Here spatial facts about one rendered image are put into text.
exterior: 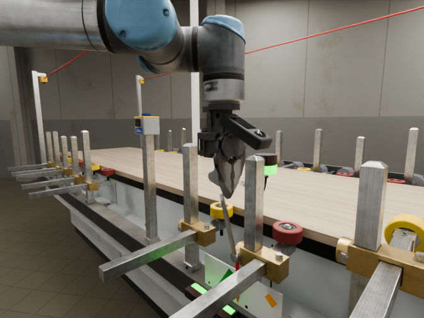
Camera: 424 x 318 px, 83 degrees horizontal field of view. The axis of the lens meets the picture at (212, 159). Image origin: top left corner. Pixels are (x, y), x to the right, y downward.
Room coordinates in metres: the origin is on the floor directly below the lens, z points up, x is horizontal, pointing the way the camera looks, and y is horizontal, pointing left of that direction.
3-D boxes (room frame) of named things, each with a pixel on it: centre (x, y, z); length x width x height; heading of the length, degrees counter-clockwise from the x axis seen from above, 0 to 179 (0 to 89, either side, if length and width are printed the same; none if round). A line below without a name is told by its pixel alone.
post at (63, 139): (1.83, 1.13, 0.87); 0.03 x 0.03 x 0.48; 45
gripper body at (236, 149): (0.55, -0.02, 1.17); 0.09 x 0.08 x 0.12; 45
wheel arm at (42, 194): (1.38, 0.81, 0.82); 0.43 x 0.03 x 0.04; 135
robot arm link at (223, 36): (0.54, -0.02, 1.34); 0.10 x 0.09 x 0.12; 88
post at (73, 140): (1.65, 0.95, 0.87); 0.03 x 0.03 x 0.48; 45
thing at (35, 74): (2.43, 1.68, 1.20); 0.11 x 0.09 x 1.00; 135
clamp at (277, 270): (0.57, -0.12, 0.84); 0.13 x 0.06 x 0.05; 45
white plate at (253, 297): (0.59, -0.07, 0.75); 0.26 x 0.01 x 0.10; 45
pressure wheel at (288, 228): (0.63, -0.21, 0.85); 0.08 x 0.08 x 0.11
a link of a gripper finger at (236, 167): (0.56, -0.04, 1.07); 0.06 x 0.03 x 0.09; 45
